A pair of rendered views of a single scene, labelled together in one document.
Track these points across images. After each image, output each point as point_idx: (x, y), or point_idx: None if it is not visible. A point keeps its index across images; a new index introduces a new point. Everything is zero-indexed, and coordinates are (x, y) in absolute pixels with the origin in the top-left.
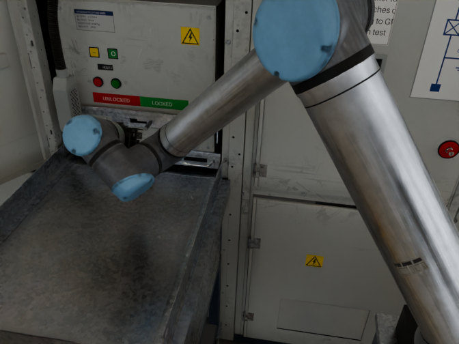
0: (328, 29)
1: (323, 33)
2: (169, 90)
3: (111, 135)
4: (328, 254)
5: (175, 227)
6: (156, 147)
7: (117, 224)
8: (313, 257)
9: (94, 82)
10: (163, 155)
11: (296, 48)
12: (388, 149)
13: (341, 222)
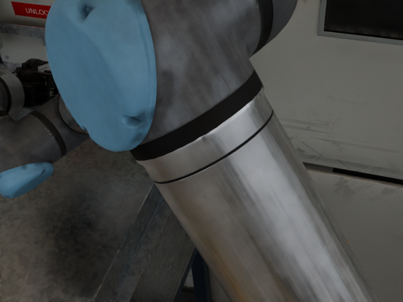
0: (127, 92)
1: (121, 97)
2: None
3: None
4: (355, 238)
5: (114, 209)
6: (56, 120)
7: (37, 200)
8: None
9: None
10: (66, 132)
11: (96, 104)
12: (267, 268)
13: (372, 199)
